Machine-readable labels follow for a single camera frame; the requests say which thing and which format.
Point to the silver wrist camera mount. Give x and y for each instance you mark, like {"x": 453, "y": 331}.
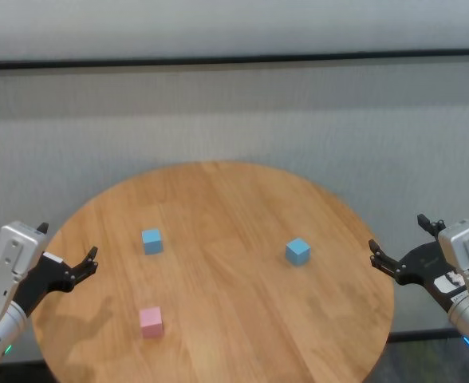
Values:
{"x": 467, "y": 247}
{"x": 7, "y": 255}

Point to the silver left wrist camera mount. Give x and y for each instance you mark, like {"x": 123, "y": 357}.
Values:
{"x": 7, "y": 255}

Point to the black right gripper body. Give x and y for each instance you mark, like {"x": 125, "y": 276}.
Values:
{"x": 426, "y": 267}

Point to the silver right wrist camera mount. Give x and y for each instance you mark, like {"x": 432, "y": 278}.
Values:
{"x": 467, "y": 247}

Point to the pink cube block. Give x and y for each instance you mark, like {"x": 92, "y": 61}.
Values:
{"x": 151, "y": 322}

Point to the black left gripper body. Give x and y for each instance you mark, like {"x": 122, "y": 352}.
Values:
{"x": 45, "y": 279}

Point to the blue cube block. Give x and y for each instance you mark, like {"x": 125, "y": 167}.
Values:
{"x": 298, "y": 252}
{"x": 152, "y": 242}

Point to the black wall rail strip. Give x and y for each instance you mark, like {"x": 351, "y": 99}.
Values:
{"x": 234, "y": 59}

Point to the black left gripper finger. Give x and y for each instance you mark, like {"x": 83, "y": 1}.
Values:
{"x": 43, "y": 228}
{"x": 83, "y": 268}

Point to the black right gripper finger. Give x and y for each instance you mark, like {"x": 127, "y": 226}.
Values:
{"x": 384, "y": 261}
{"x": 430, "y": 226}

